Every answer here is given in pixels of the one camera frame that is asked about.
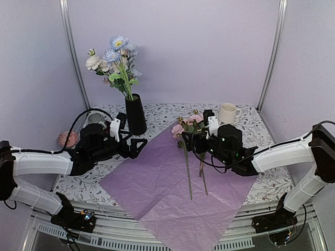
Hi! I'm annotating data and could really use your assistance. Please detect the floral patterned tablecloth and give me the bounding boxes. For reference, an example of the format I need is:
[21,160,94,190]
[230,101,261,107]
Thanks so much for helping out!
[53,104,294,207]

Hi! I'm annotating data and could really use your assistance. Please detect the striped grey teacup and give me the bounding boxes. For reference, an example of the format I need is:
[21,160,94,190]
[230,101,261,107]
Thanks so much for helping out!
[87,112,107,129]

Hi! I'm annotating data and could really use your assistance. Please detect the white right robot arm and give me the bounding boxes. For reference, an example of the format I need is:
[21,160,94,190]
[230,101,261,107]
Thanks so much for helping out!
[182,123,334,228]

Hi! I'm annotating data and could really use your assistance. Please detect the purple pink wrapping paper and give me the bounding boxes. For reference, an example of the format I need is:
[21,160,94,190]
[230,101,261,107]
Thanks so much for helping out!
[99,127,256,238]

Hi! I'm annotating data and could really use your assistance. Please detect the white rose flower stem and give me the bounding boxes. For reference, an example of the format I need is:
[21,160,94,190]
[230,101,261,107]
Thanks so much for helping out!
[85,48,114,76]

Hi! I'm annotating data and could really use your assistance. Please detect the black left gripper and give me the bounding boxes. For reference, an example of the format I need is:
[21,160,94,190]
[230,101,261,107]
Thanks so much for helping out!
[91,131,148,164]

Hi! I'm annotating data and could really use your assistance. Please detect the yellow small flower sprig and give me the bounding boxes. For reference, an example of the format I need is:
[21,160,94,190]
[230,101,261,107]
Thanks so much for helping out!
[199,153,208,195]

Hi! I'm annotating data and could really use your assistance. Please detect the blue poppy flower stem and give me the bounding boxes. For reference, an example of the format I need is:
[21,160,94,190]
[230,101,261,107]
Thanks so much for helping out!
[108,35,139,100]

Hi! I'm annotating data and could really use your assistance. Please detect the cream ceramic mug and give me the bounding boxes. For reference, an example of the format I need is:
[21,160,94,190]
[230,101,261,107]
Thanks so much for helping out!
[218,103,241,124]

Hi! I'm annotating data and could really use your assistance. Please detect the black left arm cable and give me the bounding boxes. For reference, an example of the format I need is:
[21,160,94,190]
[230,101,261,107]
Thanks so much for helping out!
[10,109,113,156]

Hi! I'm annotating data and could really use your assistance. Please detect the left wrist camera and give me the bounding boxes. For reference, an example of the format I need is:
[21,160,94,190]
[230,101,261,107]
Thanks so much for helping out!
[109,112,127,142]

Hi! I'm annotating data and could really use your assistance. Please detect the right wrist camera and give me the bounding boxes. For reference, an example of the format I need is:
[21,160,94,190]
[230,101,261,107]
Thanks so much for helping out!
[203,109,219,140]

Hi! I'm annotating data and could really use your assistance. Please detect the aluminium frame post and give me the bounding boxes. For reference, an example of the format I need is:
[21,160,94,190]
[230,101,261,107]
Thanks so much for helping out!
[59,0,91,109]
[256,0,288,113]

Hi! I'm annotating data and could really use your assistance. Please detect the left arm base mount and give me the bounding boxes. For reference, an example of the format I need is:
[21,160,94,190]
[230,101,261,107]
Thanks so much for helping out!
[50,192,96,233]

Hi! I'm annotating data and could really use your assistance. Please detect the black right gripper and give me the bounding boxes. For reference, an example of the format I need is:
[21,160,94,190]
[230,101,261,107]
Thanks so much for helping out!
[183,128,232,166]

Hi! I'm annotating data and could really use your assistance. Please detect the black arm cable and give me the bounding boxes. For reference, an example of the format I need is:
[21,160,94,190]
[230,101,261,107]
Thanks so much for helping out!
[10,109,113,156]
[191,133,236,174]

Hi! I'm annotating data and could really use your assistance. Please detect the black tapered vase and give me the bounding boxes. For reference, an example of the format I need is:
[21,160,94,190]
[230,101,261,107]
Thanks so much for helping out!
[125,94,147,135]

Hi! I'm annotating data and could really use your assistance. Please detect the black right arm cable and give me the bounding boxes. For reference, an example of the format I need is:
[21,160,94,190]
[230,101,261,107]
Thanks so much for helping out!
[191,133,236,174]

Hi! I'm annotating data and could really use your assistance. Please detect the pink rose flower stem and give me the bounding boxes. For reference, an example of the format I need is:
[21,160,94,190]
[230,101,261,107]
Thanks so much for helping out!
[171,109,205,200]

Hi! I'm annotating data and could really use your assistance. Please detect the right aluminium frame post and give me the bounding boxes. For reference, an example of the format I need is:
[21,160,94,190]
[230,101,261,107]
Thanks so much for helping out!
[256,0,288,113]

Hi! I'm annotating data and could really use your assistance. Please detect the aluminium front rail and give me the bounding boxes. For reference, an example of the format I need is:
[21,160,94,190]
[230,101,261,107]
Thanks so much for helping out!
[23,202,328,250]

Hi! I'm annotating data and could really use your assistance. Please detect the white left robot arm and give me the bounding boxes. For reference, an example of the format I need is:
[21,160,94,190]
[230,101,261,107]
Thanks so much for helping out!
[1,124,148,227]

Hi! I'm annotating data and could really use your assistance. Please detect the light blue flower stem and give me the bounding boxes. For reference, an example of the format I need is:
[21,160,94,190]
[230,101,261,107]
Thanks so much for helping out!
[121,42,142,80]

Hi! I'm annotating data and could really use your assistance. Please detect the left aluminium frame post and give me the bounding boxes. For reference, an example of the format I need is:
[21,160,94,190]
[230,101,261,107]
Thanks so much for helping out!
[59,0,91,109]

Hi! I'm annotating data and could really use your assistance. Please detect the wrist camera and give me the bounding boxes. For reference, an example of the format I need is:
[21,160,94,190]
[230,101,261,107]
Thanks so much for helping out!
[203,109,219,140]
[109,112,127,142]

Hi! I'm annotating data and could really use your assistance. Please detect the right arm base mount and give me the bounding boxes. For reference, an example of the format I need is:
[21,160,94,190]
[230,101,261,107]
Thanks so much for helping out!
[251,193,298,246]

